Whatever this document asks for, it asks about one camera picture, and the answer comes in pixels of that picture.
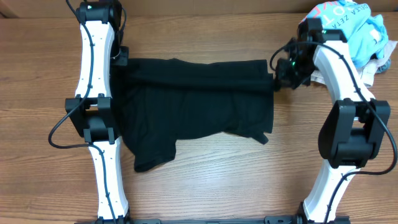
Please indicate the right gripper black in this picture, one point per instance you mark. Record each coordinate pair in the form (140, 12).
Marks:
(285, 81)

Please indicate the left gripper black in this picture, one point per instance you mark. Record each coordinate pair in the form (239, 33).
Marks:
(122, 55)

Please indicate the black t-shirt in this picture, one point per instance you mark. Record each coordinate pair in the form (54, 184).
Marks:
(158, 102)

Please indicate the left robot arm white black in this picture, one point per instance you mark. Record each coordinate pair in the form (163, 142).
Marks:
(90, 110)

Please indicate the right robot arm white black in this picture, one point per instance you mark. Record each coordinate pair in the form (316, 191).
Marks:
(352, 132)

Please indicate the beige shorts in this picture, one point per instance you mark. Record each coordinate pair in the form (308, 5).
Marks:
(373, 70)

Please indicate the light blue printed t-shirt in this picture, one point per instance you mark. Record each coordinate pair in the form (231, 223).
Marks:
(366, 34)

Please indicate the grey garment in pile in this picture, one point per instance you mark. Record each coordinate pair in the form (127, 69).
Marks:
(383, 68)

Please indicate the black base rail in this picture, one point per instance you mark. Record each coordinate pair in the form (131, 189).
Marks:
(211, 221)

